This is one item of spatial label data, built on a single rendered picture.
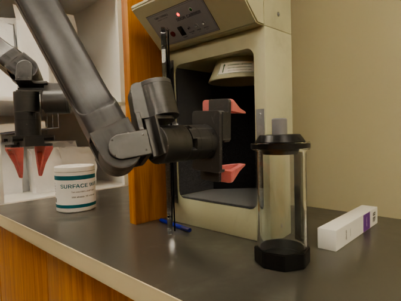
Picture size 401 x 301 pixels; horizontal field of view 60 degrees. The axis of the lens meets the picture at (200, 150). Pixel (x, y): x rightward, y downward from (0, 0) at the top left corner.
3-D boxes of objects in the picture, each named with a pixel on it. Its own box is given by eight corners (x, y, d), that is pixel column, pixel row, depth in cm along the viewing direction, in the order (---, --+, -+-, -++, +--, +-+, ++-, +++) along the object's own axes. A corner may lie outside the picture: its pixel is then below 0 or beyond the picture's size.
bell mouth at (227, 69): (236, 88, 103) (236, 69, 103) (289, 80, 91) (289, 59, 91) (194, 83, 91) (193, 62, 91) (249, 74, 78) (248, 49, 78)
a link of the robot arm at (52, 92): (25, 79, 90) (16, 60, 82) (73, 79, 93) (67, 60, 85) (23, 121, 86) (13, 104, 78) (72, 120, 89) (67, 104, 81)
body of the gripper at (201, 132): (227, 110, 57) (194, 110, 52) (227, 172, 58) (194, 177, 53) (199, 111, 61) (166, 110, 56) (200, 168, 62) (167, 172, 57)
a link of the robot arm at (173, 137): (144, 169, 52) (166, 158, 48) (133, 125, 53) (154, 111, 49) (179, 165, 57) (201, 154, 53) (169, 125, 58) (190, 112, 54)
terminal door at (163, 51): (172, 204, 97) (167, 58, 95) (172, 237, 66) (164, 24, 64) (170, 204, 97) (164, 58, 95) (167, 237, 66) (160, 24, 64)
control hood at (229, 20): (166, 52, 96) (165, 15, 96) (265, 24, 73) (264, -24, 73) (131, 46, 88) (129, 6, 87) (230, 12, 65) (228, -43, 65)
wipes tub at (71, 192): (85, 203, 128) (83, 162, 127) (103, 208, 119) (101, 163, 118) (49, 209, 119) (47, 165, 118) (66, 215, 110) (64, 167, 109)
